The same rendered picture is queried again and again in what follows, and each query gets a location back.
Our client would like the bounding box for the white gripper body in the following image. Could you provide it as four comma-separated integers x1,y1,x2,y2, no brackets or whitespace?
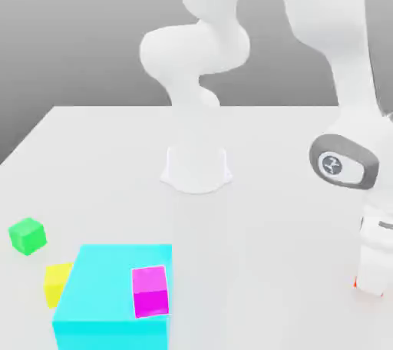
358,206,393,250

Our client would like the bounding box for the small magenta cube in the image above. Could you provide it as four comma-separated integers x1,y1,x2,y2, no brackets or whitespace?
130,265,170,319

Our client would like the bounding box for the small yellow cube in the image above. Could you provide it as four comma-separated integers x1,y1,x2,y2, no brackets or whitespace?
43,262,74,310

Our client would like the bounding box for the small green cube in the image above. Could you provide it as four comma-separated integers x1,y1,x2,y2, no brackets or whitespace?
8,216,48,256

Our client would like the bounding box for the large cyan box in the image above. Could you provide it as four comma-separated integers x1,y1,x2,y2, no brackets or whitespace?
51,243,173,350

